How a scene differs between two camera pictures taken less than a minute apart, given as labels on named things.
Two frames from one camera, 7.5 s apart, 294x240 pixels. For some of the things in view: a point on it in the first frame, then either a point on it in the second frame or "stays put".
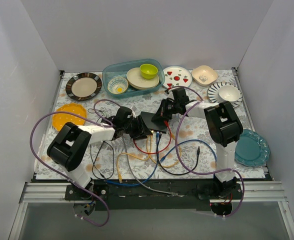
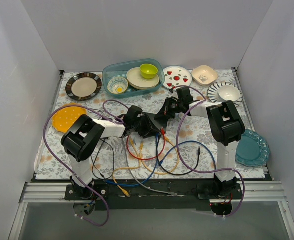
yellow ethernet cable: (136, 155) → (125, 193)
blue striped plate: (213, 93) stays put
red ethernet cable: (169, 129) → (149, 158)
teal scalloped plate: (251, 150) stays put
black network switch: (147, 117) stays put
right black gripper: (162, 111) stays put
